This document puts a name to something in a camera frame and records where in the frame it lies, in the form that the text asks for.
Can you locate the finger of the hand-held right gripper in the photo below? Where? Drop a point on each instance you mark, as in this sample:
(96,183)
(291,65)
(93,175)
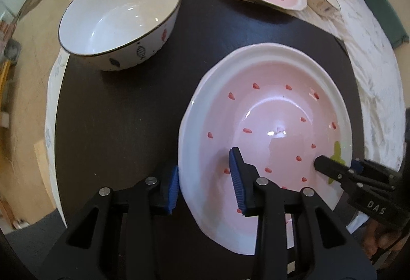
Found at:
(333,169)
(357,166)

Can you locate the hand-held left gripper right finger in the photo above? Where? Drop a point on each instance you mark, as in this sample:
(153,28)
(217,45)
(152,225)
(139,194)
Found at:
(238,184)

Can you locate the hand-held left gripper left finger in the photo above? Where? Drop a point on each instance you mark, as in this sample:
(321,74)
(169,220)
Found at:
(171,190)

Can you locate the large white fish print bowl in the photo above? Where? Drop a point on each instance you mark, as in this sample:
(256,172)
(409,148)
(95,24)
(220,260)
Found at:
(118,20)

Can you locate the person's right hand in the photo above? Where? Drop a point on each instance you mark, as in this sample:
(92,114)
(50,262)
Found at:
(374,240)

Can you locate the dark brown board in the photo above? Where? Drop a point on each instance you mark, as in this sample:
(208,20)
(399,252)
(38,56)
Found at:
(128,113)

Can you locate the white printed bed sheet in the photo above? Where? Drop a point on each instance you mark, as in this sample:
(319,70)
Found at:
(368,52)

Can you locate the teal cushion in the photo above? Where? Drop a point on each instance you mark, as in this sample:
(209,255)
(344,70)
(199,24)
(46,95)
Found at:
(381,4)

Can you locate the yellow wooden rack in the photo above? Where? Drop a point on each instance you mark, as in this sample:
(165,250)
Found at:
(4,78)

